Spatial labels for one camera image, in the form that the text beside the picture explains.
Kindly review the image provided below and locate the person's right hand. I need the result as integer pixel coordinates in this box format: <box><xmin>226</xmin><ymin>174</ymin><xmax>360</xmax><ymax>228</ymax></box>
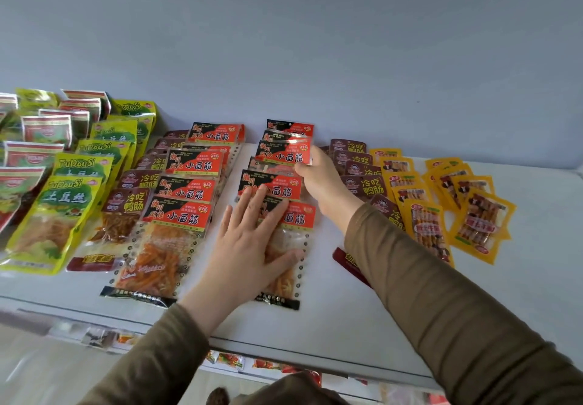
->
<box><xmin>293</xmin><ymin>145</ymin><xmax>365</xmax><ymax>235</ymax></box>

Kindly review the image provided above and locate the person's left hand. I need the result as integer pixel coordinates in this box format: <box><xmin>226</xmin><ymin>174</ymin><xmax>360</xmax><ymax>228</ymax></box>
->
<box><xmin>178</xmin><ymin>185</ymin><xmax>305</xmax><ymax>337</ymax></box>

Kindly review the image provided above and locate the stack of maroon snacks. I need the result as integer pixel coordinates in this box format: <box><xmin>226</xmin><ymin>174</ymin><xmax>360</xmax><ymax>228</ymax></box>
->
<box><xmin>321</xmin><ymin>139</ymin><xmax>406</xmax><ymax>237</ymax></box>

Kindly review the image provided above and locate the pile of black red snacks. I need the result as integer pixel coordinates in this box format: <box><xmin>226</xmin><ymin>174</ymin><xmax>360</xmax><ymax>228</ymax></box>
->
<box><xmin>154</xmin><ymin>119</ymin><xmax>315</xmax><ymax>204</ymax></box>

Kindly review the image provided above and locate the row of white red snacks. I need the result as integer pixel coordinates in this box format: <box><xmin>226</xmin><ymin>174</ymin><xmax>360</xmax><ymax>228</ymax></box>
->
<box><xmin>205</xmin><ymin>350</ymin><xmax>245</xmax><ymax>370</ymax></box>

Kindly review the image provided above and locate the row of dark red snacks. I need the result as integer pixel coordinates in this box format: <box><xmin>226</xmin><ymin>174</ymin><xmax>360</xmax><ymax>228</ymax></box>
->
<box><xmin>253</xmin><ymin>358</ymin><xmax>322</xmax><ymax>387</ymax></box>

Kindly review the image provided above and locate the white metal shelf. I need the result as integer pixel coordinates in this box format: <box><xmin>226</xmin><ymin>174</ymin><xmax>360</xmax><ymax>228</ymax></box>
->
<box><xmin>0</xmin><ymin>0</ymin><xmax>583</xmax><ymax>405</ymax></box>

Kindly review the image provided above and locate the row of orange clear snacks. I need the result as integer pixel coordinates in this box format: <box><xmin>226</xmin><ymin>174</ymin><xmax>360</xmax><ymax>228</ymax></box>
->
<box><xmin>391</xmin><ymin>157</ymin><xmax>517</xmax><ymax>268</ymax></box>

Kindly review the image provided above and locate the white purple snack packet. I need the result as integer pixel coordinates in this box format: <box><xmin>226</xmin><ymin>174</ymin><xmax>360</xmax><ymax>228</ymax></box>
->
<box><xmin>81</xmin><ymin>327</ymin><xmax>117</xmax><ymax>349</ymax></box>

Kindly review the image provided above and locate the yellow green snack packet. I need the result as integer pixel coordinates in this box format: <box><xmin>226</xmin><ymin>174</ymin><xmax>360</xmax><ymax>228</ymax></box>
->
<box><xmin>0</xmin><ymin>112</ymin><xmax>24</xmax><ymax>142</ymax></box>
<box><xmin>0</xmin><ymin>175</ymin><xmax>104</xmax><ymax>276</ymax></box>
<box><xmin>16</xmin><ymin>88</ymin><xmax>60</xmax><ymax>111</ymax></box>
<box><xmin>75</xmin><ymin>139</ymin><xmax>132</xmax><ymax>160</ymax></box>

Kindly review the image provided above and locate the pile of yellow snack packets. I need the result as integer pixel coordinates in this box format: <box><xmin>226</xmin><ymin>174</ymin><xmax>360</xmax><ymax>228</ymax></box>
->
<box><xmin>52</xmin><ymin>99</ymin><xmax>158</xmax><ymax>182</ymax></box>

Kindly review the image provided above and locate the person's left forearm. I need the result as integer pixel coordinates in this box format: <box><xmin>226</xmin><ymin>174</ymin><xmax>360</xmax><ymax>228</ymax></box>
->
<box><xmin>77</xmin><ymin>303</ymin><xmax>211</xmax><ymax>405</ymax></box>

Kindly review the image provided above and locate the person's right forearm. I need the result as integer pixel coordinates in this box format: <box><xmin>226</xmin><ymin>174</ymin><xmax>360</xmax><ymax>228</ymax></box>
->
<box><xmin>344</xmin><ymin>203</ymin><xmax>583</xmax><ymax>405</ymax></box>

